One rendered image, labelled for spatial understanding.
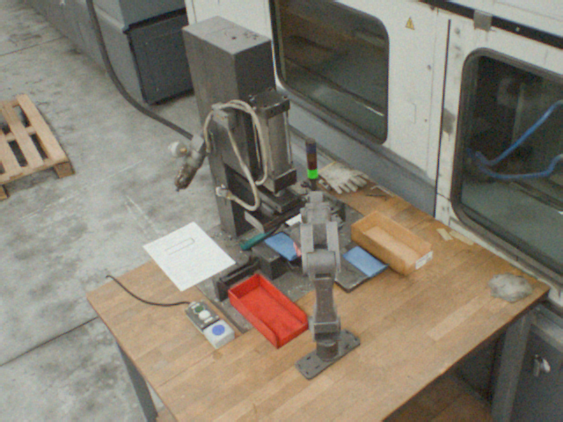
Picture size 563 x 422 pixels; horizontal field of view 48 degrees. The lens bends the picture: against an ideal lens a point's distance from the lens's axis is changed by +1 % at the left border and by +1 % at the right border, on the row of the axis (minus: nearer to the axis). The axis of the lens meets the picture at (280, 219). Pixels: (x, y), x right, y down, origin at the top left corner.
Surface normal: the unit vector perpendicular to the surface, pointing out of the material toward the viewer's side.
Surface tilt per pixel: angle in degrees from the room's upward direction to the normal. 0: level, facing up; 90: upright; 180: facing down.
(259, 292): 0
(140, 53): 90
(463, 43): 90
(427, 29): 90
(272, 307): 0
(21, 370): 0
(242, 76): 90
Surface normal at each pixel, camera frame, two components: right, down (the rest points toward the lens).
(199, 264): -0.09, -0.79
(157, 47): 0.55, 0.47
